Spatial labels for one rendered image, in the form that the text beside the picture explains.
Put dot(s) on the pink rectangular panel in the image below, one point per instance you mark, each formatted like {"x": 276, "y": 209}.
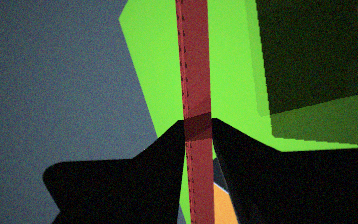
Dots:
{"x": 193, "y": 44}

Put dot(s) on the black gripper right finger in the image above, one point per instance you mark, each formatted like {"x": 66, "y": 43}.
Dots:
{"x": 259, "y": 178}

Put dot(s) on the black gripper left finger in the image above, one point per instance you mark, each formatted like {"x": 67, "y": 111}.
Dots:
{"x": 152, "y": 179}

